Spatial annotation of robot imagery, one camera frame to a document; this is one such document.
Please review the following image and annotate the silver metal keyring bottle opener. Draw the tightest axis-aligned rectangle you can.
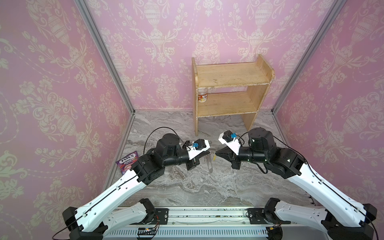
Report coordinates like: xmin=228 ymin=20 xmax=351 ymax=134
xmin=205 ymin=153 xmax=213 ymax=174

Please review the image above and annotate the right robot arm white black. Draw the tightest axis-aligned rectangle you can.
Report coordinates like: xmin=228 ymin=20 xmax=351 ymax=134
xmin=216 ymin=128 xmax=379 ymax=240

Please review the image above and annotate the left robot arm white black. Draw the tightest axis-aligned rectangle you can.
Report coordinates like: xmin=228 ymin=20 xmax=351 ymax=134
xmin=63 ymin=134 xmax=210 ymax=240

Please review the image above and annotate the purple Fox's candy bag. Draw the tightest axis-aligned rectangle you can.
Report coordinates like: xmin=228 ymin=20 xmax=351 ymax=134
xmin=116 ymin=151 xmax=139 ymax=175

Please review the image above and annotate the small jar red label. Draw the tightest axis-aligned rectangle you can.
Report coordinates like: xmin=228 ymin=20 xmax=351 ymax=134
xmin=198 ymin=89 xmax=208 ymax=103

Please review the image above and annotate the wooden two-tier shelf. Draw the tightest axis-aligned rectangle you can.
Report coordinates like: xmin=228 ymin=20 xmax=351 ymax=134
xmin=191 ymin=54 xmax=276 ymax=135

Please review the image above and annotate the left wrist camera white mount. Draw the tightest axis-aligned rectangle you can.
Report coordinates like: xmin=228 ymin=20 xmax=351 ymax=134
xmin=183 ymin=139 xmax=210 ymax=160

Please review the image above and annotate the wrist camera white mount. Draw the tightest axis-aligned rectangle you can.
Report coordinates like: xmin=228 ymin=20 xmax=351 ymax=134
xmin=183 ymin=139 xmax=210 ymax=160
xmin=218 ymin=130 xmax=241 ymax=156

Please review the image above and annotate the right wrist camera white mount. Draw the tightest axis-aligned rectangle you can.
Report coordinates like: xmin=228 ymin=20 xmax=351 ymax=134
xmin=218 ymin=130 xmax=241 ymax=156

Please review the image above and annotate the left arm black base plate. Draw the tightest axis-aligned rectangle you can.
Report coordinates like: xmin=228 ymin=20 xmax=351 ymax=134
xmin=151 ymin=208 xmax=170 ymax=225

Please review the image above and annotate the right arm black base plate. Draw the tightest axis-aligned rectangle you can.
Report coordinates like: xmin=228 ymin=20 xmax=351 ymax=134
xmin=246 ymin=208 xmax=291 ymax=225

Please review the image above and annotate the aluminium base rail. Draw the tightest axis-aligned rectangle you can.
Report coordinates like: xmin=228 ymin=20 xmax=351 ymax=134
xmin=102 ymin=207 xmax=330 ymax=240

